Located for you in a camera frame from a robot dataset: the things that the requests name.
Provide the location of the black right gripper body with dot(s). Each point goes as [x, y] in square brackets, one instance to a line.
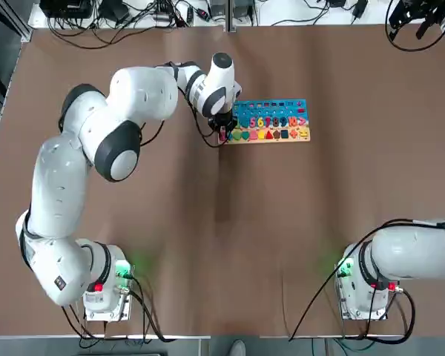
[419, 5]

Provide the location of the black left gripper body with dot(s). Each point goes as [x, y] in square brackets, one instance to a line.
[222, 122]

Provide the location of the pink rectangular block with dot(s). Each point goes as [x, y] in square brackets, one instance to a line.
[221, 135]

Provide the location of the blue wooden toy board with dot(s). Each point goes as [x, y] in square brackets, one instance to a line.
[270, 111]

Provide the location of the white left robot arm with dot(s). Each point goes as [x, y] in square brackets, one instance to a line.
[144, 89]

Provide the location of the green circle piece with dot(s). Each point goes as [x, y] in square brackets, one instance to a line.
[238, 135]

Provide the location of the teal heart piece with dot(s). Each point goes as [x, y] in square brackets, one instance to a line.
[245, 135]

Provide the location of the pink number five piece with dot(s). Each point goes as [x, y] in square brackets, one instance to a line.
[253, 122]

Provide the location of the pink trapezoid piece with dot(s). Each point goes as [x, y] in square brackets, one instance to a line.
[253, 135]

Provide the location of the yellow number six piece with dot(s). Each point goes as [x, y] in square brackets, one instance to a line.
[260, 122]

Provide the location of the yellow pentagon piece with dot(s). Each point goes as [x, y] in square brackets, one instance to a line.
[260, 135]

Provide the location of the red number seven piece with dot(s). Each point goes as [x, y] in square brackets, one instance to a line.
[268, 121]

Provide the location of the red triangle piece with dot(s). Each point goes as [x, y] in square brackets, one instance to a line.
[269, 135]

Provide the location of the purple number eight piece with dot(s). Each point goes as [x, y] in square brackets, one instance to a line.
[276, 121]

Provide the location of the purple star piece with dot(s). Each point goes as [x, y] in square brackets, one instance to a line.
[277, 134]

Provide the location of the teal number nine piece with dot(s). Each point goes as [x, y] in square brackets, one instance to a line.
[284, 121]

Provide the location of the orange cross piece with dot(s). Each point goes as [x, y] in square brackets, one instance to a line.
[294, 134]

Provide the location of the pink greater-than sign piece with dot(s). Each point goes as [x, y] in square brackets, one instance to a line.
[302, 121]

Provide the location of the yellow equals sign piece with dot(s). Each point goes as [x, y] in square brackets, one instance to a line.
[303, 134]

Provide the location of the black finned power unit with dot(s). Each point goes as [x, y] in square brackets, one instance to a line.
[246, 9]

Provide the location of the white desk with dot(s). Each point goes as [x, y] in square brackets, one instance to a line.
[282, 20]

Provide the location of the black monitor stand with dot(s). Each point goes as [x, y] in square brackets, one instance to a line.
[113, 9]

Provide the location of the black electronics box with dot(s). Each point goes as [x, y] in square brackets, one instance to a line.
[66, 9]

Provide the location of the aluminium post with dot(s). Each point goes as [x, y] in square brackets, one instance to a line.
[230, 15]

